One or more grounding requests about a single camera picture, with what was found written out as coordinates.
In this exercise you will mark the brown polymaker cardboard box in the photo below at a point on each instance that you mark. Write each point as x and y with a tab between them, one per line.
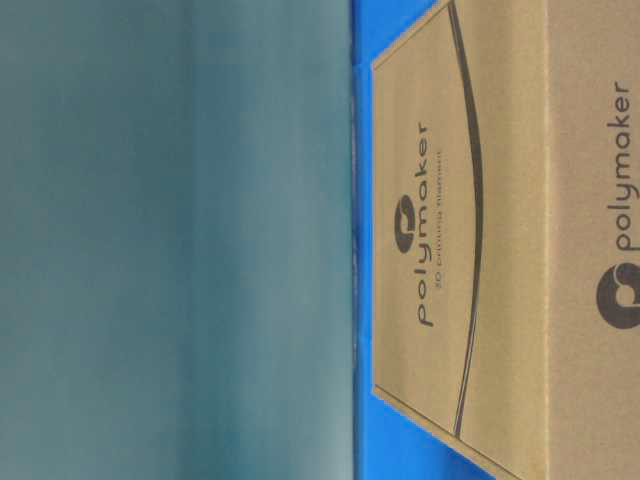
505	250

